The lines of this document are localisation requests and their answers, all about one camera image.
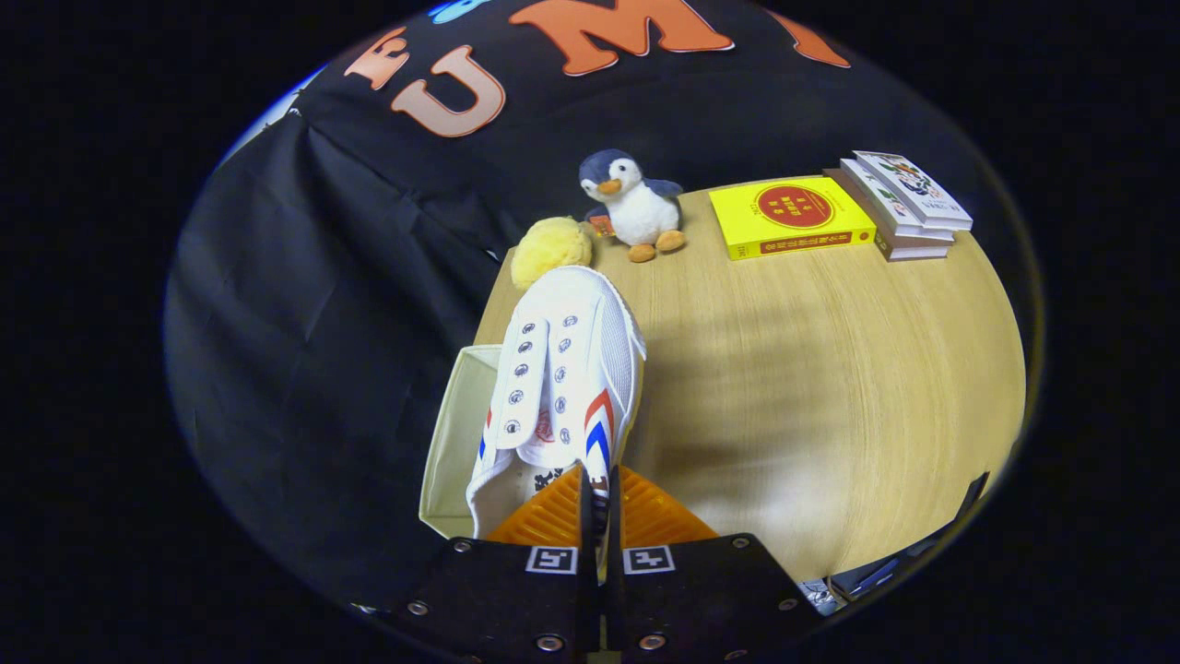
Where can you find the penguin plush toy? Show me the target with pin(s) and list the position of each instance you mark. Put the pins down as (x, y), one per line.
(641, 212)

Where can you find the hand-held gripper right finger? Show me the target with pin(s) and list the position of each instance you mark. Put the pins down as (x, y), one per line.
(614, 526)

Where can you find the black backdrop cloth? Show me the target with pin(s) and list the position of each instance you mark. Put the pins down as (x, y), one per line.
(323, 277)

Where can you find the white canvas shoe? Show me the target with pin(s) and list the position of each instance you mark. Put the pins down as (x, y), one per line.
(572, 350)

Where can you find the brown fabric storage box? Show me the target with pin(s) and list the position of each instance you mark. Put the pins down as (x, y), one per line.
(456, 433)

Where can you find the white illustrated book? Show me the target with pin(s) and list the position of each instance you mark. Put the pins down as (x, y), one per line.
(880, 198)
(913, 184)

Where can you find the brown book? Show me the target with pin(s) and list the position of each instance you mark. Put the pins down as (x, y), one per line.
(913, 252)

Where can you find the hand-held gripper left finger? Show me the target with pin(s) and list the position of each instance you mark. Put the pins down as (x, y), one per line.
(586, 521)

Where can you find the yellow bun plush toy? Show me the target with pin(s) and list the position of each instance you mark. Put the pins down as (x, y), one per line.
(548, 249)

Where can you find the yellow book with red circle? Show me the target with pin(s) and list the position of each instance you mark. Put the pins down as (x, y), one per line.
(784, 217)

